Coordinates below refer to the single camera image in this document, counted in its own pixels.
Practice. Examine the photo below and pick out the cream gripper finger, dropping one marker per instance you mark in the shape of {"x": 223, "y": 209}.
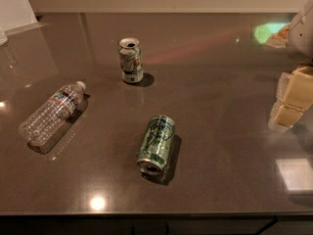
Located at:
{"x": 293, "y": 98}

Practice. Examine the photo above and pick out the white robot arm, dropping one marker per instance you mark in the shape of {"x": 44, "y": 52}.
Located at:
{"x": 297, "y": 37}

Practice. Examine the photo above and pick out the white green soda can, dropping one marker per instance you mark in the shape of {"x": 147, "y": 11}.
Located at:
{"x": 130, "y": 58}

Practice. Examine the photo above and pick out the clear plastic water bottle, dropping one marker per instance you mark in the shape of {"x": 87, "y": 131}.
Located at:
{"x": 47, "y": 120}

